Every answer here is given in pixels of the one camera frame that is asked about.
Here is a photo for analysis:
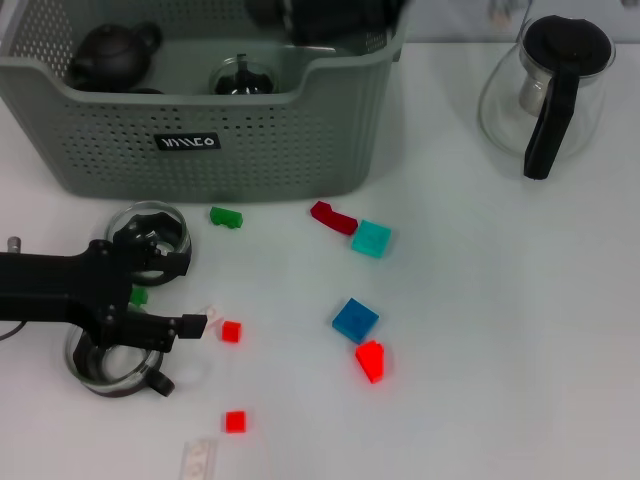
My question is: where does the translucent clear two-stud brick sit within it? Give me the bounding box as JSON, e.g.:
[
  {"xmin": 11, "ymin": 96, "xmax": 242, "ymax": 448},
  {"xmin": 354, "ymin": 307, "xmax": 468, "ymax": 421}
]
[{"xmin": 182, "ymin": 438, "xmax": 220, "ymax": 480}]

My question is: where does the bright red sloped brick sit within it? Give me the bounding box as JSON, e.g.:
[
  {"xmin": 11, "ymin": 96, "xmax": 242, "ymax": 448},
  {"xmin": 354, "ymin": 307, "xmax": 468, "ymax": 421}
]
[{"xmin": 354, "ymin": 339, "xmax": 387, "ymax": 385}]

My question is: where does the dark clay teapot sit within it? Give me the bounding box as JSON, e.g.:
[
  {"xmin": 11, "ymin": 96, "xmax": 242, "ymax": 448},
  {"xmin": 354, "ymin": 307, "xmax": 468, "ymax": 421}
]
[{"xmin": 66, "ymin": 20, "xmax": 164, "ymax": 93}]

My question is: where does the teal flat toy brick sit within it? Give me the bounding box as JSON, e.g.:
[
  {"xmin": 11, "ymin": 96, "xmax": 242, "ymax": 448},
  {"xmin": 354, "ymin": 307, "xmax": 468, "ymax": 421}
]
[{"xmin": 350, "ymin": 219, "xmax": 393, "ymax": 260}]

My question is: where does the grey perforated storage bin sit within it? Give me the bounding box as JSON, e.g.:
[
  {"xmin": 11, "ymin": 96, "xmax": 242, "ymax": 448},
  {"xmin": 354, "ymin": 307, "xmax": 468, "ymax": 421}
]
[{"xmin": 0, "ymin": 0, "xmax": 411, "ymax": 204}]

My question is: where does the glass pitcher with black handle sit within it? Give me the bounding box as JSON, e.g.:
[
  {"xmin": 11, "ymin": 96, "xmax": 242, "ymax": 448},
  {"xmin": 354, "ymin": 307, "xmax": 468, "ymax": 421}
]
[{"xmin": 477, "ymin": 14, "xmax": 617, "ymax": 181}]

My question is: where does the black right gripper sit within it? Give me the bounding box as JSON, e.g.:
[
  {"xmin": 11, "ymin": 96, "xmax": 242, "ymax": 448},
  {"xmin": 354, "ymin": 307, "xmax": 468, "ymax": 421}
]
[{"xmin": 244, "ymin": 0, "xmax": 411, "ymax": 46}]

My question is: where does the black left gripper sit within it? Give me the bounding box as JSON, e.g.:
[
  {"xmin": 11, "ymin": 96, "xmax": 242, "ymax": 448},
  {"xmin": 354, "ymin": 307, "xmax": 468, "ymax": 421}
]
[{"xmin": 0, "ymin": 234, "xmax": 210, "ymax": 352}]

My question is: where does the dark red curved brick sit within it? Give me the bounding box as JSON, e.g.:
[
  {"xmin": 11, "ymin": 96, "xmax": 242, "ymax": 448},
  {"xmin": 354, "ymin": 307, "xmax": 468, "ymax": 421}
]
[{"xmin": 309, "ymin": 200, "xmax": 359, "ymax": 236}]

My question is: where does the blue flat toy brick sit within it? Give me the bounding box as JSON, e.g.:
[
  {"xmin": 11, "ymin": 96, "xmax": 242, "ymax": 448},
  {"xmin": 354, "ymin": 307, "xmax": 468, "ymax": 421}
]
[{"xmin": 332, "ymin": 297, "xmax": 380, "ymax": 345}]

